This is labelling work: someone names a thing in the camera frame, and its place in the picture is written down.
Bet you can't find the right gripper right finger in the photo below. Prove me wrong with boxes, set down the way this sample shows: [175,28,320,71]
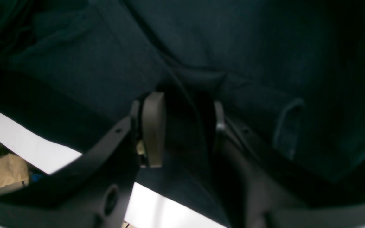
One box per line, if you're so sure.
[213,101,365,228]

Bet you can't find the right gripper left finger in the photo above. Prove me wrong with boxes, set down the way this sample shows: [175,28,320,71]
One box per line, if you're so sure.
[0,92,166,228]

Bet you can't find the black T-shirt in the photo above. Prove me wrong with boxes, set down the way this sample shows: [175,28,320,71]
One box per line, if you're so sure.
[0,0,365,228]

